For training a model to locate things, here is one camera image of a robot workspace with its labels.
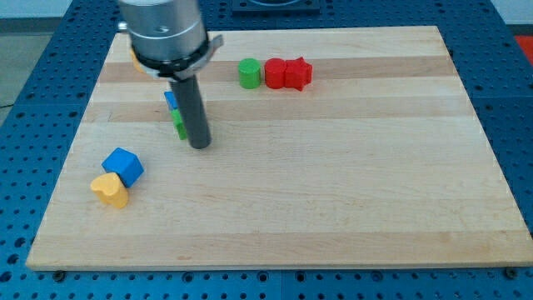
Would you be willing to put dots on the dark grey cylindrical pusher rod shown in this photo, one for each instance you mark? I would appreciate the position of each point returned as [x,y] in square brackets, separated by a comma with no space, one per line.
[193,114]

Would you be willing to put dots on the green star block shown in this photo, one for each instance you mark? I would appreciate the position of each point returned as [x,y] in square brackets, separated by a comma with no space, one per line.
[178,124]

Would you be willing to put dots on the yellow block behind arm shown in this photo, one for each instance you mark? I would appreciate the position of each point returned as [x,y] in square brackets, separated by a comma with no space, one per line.
[136,64]

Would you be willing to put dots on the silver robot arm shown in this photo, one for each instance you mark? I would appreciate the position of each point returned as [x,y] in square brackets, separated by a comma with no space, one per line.
[169,40]

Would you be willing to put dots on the blue triangle block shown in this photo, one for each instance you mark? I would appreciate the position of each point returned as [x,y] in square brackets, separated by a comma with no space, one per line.
[171,101]

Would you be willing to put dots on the red star block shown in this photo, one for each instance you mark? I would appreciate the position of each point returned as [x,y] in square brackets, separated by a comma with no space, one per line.
[298,73]

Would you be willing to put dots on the green cylinder block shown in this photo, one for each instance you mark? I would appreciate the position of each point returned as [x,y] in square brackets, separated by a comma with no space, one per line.
[249,70]

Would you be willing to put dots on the red cylinder block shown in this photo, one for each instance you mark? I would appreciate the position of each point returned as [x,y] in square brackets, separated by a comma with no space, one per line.
[275,73]

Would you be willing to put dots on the blue cube block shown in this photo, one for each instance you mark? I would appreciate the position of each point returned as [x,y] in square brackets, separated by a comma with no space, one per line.
[125,164]

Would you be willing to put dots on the yellow heart block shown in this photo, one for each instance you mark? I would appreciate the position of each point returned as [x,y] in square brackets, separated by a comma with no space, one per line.
[110,190]

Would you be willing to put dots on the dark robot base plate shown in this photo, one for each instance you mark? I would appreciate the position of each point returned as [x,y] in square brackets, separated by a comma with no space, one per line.
[276,6]

